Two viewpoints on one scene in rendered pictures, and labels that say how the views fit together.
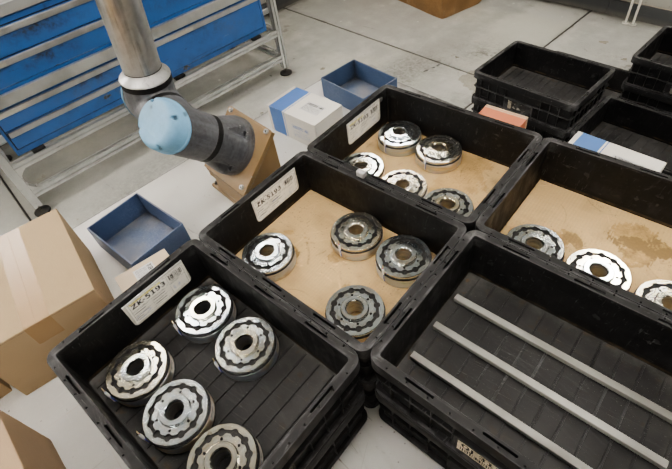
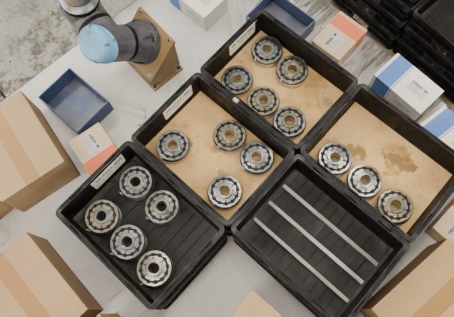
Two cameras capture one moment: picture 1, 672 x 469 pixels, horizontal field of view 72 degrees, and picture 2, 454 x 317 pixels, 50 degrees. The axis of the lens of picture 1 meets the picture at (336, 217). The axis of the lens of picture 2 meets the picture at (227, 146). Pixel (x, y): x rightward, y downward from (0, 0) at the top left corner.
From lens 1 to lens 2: 0.75 m
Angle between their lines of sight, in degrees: 25
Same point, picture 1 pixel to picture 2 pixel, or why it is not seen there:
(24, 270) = (13, 141)
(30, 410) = (29, 221)
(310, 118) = (201, 9)
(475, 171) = (314, 88)
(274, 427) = (178, 251)
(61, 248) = (34, 126)
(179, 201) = (99, 69)
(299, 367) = (192, 220)
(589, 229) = (373, 145)
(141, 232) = (75, 96)
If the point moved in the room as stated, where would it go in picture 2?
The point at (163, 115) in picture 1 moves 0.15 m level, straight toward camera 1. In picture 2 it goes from (98, 42) to (117, 82)
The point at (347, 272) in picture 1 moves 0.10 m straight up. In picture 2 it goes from (221, 161) to (220, 151)
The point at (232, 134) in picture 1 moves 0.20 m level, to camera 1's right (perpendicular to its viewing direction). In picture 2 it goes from (144, 43) to (207, 37)
